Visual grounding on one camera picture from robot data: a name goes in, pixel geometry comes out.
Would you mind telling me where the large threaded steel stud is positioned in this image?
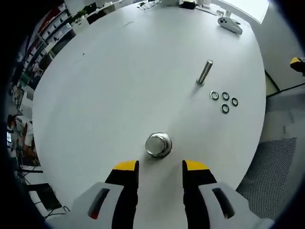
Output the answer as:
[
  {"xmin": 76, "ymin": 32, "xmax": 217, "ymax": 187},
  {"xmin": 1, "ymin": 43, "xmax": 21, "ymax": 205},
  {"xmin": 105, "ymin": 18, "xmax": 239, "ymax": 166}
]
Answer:
[{"xmin": 144, "ymin": 132, "xmax": 173, "ymax": 158}]

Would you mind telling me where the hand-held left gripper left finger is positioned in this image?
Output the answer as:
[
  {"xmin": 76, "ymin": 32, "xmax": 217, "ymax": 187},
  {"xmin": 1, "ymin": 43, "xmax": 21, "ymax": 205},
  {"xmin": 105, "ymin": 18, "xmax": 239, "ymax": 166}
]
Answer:
[{"xmin": 68, "ymin": 159, "xmax": 140, "ymax": 229}]

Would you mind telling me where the white handheld controller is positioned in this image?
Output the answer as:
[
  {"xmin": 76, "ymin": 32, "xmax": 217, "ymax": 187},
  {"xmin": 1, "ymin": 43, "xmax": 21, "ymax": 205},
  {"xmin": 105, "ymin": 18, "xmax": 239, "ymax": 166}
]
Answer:
[{"xmin": 216, "ymin": 16, "xmax": 244, "ymax": 35}]

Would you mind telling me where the grey mesh office chair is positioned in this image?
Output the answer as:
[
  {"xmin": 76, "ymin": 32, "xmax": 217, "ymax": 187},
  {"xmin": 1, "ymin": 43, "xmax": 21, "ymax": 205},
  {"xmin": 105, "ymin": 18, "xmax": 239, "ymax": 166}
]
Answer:
[{"xmin": 235, "ymin": 90, "xmax": 305, "ymax": 217}]

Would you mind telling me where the shelf with white bins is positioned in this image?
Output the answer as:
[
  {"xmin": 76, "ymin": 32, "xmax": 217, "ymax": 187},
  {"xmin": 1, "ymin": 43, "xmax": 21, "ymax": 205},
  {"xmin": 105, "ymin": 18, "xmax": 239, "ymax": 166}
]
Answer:
[{"xmin": 22, "ymin": 3, "xmax": 73, "ymax": 62}]

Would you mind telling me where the small potted plant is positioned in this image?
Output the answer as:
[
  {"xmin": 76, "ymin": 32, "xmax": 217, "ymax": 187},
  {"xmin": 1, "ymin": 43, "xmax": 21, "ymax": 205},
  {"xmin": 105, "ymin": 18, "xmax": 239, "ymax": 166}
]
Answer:
[{"xmin": 71, "ymin": 9, "xmax": 88, "ymax": 25}]

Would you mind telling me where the black power adapter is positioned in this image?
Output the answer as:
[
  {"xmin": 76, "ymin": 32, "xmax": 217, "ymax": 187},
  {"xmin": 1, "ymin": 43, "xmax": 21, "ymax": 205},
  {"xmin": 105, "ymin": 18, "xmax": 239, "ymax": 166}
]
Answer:
[{"xmin": 178, "ymin": 0, "xmax": 197, "ymax": 9}]

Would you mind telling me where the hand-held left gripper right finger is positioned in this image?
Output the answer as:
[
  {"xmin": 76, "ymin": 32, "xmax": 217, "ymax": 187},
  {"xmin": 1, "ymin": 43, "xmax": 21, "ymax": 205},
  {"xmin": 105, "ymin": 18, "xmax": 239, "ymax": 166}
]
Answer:
[{"xmin": 182, "ymin": 159, "xmax": 272, "ymax": 229}]

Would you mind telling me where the small threaded steel stud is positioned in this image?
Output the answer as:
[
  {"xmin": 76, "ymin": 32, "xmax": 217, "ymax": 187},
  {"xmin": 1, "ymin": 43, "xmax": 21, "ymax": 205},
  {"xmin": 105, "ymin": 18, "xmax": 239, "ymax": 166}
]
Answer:
[{"xmin": 195, "ymin": 59, "xmax": 214, "ymax": 87}]

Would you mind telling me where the bundle of black cables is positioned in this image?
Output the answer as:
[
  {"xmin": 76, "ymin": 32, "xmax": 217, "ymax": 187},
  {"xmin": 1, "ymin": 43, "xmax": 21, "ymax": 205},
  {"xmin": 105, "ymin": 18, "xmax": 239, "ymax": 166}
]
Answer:
[{"xmin": 16, "ymin": 164, "xmax": 71, "ymax": 219}]

